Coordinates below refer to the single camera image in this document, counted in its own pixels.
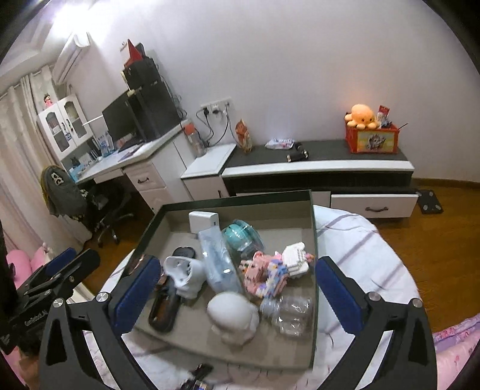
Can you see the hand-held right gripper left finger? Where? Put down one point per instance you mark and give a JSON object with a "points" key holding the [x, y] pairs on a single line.
{"points": [[137, 296]]}

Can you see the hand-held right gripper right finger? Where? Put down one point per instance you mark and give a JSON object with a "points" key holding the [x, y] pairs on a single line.
{"points": [[337, 296]]}

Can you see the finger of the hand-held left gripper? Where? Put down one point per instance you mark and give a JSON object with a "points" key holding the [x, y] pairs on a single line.
{"points": [[56, 260], [75, 273]]}

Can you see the clear plastic package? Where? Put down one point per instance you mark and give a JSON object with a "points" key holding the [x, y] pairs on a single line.
{"points": [[288, 315]]}

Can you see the white block toy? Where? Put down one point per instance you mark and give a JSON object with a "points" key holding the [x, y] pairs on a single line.
{"points": [[296, 258]]}

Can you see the dark green cardboard box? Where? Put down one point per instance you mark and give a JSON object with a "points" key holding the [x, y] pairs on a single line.
{"points": [[187, 335]]}

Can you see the pink block toy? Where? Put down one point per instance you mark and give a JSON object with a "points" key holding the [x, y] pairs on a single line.
{"points": [[262, 277]]}

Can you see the clear box with blue contents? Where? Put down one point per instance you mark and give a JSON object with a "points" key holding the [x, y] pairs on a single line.
{"points": [[217, 262]]}

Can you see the white power adapter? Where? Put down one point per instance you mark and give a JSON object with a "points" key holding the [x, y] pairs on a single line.
{"points": [[202, 225]]}

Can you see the teal brush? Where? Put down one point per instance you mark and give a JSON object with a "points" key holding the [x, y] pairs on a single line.
{"points": [[240, 236]]}

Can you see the long black case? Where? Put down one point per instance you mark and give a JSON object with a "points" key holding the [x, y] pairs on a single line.
{"points": [[163, 311]]}

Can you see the pink plush pillow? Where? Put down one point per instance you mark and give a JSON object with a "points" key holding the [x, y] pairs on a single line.
{"points": [[22, 262]]}

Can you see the black office chair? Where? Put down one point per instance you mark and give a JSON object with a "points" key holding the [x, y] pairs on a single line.
{"points": [[108, 213]]}

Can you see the white plaster head figure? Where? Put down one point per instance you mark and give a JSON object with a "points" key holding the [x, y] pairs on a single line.
{"points": [[230, 313]]}

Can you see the small black toy figure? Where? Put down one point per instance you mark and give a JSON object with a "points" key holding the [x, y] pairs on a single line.
{"points": [[200, 371]]}

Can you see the beige curtain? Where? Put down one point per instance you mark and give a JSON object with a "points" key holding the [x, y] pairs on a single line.
{"points": [[18, 161]]}

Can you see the white desk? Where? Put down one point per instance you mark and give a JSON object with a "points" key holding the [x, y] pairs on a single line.
{"points": [[157, 176]]}

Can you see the blue and white box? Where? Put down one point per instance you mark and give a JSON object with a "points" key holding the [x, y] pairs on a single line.
{"points": [[105, 145]]}

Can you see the dark top low cabinet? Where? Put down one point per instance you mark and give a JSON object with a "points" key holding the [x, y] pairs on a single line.
{"points": [[337, 165]]}

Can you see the black floor scale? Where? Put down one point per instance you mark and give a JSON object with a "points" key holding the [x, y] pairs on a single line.
{"points": [[429, 201]]}

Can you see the white glass door cabinet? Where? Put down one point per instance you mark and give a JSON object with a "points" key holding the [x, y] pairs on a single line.
{"points": [[63, 127]]}

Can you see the pink floral blanket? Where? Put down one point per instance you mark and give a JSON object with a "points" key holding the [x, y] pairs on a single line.
{"points": [[461, 356]]}

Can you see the small white side cabinet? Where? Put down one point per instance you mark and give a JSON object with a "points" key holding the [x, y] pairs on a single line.
{"points": [[206, 168]]}

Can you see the small black device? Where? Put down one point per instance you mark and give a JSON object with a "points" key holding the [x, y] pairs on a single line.
{"points": [[298, 153]]}

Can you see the black computer monitor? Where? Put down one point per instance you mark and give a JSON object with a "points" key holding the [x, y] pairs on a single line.
{"points": [[120, 120]]}

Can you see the red storage crate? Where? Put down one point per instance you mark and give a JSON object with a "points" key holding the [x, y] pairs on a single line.
{"points": [[371, 140]]}

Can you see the small pink doll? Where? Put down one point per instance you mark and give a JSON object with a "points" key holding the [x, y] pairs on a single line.
{"points": [[48, 101]]}

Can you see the tissue packet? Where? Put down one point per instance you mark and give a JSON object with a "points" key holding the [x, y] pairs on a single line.
{"points": [[279, 143]]}

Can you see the orange lid bottle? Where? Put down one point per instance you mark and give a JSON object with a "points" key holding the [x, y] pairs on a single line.
{"points": [[195, 140]]}

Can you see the orange octopus plush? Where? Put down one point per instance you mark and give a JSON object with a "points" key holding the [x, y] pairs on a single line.
{"points": [[360, 116]]}

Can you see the black computer tower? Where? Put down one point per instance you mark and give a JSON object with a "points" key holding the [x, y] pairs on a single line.
{"points": [[157, 108]]}

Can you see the orange snack bag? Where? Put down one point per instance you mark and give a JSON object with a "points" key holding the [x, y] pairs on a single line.
{"points": [[243, 137]]}

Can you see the red and white packet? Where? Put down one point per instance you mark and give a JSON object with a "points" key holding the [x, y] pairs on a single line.
{"points": [[384, 116]]}

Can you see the white air conditioner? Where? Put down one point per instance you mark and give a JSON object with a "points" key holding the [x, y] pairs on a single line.
{"points": [[69, 58]]}

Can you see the black box on tower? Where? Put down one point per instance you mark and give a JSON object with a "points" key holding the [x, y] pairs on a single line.
{"points": [[142, 71]]}

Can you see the white wall socket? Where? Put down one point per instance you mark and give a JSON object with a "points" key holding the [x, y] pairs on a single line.
{"points": [[215, 105]]}

